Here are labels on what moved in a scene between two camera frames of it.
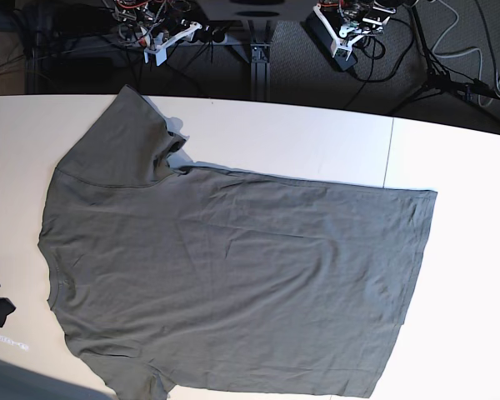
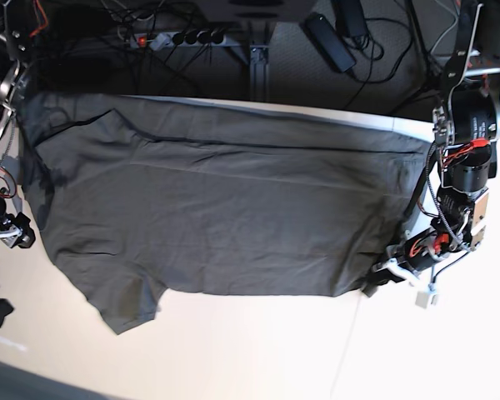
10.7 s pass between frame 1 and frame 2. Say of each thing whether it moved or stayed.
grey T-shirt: moved
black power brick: stayed
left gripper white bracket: moved
